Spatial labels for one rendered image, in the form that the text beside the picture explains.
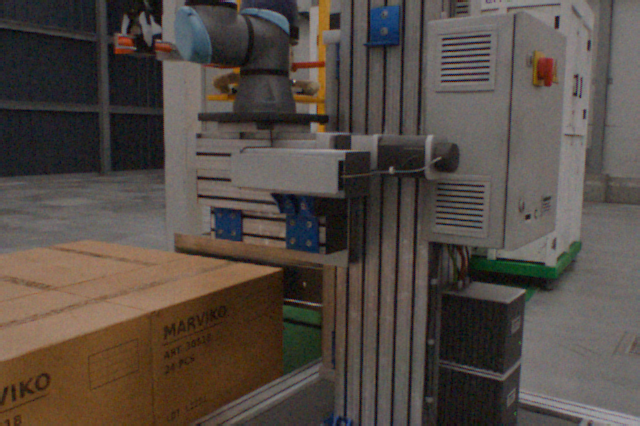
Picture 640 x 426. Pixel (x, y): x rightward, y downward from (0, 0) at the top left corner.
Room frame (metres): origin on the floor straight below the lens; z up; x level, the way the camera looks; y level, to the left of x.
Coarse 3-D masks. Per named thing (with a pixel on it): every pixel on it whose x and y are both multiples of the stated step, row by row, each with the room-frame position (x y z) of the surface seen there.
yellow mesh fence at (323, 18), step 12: (324, 0) 3.40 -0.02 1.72; (324, 12) 3.40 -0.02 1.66; (324, 24) 3.40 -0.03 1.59; (324, 48) 3.40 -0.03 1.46; (324, 60) 3.39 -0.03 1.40; (324, 72) 3.39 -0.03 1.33; (324, 84) 3.39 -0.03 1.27; (324, 96) 3.39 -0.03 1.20; (324, 108) 3.39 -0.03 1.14; (324, 132) 3.39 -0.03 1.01
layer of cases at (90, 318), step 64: (0, 256) 2.12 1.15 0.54; (64, 256) 2.14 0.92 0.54; (128, 256) 2.15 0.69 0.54; (192, 256) 2.17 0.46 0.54; (0, 320) 1.37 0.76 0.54; (64, 320) 1.38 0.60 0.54; (128, 320) 1.41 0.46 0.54; (192, 320) 1.60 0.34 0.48; (256, 320) 1.85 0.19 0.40; (0, 384) 1.12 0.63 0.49; (64, 384) 1.25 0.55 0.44; (128, 384) 1.40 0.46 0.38; (192, 384) 1.59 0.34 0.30; (256, 384) 1.85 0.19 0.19
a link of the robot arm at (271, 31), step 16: (256, 16) 1.39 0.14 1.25; (272, 16) 1.40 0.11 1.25; (256, 32) 1.37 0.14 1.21; (272, 32) 1.40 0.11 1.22; (288, 32) 1.44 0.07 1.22; (256, 48) 1.38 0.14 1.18; (272, 48) 1.40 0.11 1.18; (288, 48) 1.44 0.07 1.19; (256, 64) 1.39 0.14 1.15; (272, 64) 1.40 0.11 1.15; (288, 64) 1.44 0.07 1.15
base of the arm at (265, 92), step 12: (240, 72) 1.43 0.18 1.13; (252, 72) 1.40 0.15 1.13; (264, 72) 1.39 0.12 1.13; (276, 72) 1.40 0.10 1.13; (288, 72) 1.44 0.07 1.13; (240, 84) 1.42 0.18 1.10; (252, 84) 1.39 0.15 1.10; (264, 84) 1.39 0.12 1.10; (276, 84) 1.40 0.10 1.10; (288, 84) 1.43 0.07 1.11; (240, 96) 1.40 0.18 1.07; (252, 96) 1.38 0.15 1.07; (264, 96) 1.39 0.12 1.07; (276, 96) 1.39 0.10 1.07; (288, 96) 1.41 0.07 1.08; (240, 108) 1.39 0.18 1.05; (252, 108) 1.38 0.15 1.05; (264, 108) 1.37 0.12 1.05; (276, 108) 1.38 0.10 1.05; (288, 108) 1.40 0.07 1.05
